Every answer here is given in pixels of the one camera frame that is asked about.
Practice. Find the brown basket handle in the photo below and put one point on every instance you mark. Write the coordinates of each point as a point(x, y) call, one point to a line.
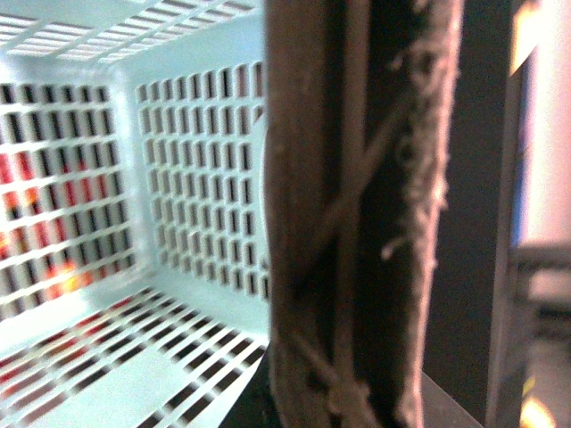
point(359, 107)

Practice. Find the light blue plastic basket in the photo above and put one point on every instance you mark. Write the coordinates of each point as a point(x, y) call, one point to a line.
point(134, 266)

